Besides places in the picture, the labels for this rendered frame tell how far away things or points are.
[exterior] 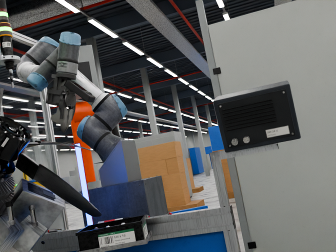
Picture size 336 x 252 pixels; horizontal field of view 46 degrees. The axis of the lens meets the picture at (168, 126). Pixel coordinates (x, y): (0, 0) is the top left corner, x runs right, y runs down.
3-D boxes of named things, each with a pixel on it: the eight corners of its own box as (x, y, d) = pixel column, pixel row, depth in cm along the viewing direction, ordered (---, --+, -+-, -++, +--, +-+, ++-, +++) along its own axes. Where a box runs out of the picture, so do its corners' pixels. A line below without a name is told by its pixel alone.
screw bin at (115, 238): (78, 255, 127) (75, 233, 128) (90, 244, 144) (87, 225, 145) (145, 243, 127) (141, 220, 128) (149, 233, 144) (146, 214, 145)
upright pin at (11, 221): (6, 225, 110) (3, 202, 111) (11, 224, 112) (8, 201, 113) (12, 224, 110) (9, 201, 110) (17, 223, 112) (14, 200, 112)
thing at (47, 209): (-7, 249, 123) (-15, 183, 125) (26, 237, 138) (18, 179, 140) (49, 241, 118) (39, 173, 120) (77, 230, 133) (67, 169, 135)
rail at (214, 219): (17, 258, 164) (14, 238, 164) (23, 255, 167) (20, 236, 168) (234, 229, 138) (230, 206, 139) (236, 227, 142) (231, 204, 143)
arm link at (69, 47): (79, 37, 154) (83, 33, 146) (76, 66, 153) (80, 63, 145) (58, 34, 151) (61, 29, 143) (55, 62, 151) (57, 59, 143)
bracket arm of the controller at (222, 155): (210, 161, 142) (209, 153, 143) (212, 161, 145) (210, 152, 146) (278, 148, 136) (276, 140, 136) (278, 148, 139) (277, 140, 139)
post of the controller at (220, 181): (220, 207, 141) (209, 152, 143) (221, 206, 144) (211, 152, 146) (228, 206, 140) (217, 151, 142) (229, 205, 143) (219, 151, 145)
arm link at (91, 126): (96, 154, 194) (76, 137, 197) (114, 133, 197) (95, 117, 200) (90, 147, 183) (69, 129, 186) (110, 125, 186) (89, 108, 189)
